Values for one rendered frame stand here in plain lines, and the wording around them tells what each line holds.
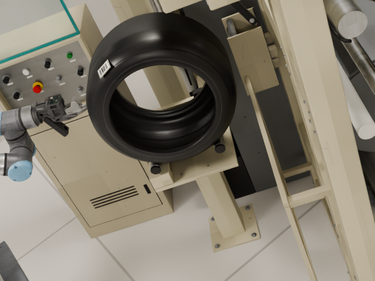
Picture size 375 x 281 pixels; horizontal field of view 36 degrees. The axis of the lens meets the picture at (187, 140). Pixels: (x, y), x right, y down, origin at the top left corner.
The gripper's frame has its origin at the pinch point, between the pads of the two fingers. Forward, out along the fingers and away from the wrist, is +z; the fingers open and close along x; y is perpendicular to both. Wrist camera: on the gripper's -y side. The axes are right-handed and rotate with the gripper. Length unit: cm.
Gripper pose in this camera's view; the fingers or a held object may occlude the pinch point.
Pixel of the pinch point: (86, 108)
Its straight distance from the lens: 231.7
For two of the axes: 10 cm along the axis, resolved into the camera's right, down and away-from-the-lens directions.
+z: 9.7, -2.2, -0.8
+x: -0.7, -6.0, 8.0
